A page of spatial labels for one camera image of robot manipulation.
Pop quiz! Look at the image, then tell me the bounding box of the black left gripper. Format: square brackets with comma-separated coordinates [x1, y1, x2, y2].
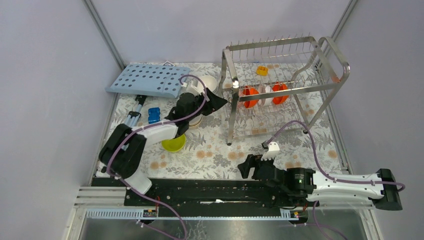
[186, 87, 228, 122]

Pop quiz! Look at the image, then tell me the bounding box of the orange bowl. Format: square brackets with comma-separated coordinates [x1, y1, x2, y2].
[242, 86, 260, 109]
[271, 82, 290, 106]

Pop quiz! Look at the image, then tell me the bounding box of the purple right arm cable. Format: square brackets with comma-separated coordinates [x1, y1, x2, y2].
[263, 119, 406, 240]

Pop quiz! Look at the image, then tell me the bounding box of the stainless steel dish rack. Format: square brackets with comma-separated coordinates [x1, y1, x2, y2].
[218, 35, 351, 145]

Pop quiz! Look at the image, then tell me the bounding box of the floral table mat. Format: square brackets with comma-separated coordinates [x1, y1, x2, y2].
[96, 62, 342, 182]

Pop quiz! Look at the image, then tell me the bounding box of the white pink bowl in rack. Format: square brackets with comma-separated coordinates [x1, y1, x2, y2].
[258, 84, 274, 108]

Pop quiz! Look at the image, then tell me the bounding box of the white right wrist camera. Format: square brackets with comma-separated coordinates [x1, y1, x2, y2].
[260, 141, 280, 161]

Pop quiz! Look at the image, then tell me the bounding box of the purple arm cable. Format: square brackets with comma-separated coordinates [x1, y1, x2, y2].
[105, 74, 210, 240]
[263, 119, 406, 240]

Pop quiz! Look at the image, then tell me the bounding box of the small yellow cup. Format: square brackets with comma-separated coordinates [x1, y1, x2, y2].
[256, 65, 269, 77]

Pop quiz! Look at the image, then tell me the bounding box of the lime green bowl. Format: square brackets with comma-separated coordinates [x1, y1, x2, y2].
[161, 134, 186, 153]

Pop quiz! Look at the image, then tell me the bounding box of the white slotted cable duct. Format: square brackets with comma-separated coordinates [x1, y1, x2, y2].
[85, 208, 300, 223]

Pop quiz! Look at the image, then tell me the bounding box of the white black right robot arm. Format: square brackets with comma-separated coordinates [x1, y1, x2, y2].
[237, 154, 403, 211]

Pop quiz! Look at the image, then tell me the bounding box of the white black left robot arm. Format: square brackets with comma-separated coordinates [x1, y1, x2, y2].
[98, 89, 228, 206]

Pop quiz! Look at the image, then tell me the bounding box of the white bowl front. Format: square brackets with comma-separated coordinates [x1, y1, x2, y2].
[209, 87, 218, 96]

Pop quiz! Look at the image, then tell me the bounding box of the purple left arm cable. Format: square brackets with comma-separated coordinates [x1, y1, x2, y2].
[105, 74, 210, 240]

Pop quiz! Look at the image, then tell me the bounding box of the blue toy block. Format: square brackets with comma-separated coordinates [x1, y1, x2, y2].
[148, 107, 161, 124]

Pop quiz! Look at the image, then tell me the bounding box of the blue perforated tray stand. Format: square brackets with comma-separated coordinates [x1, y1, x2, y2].
[105, 63, 190, 127]

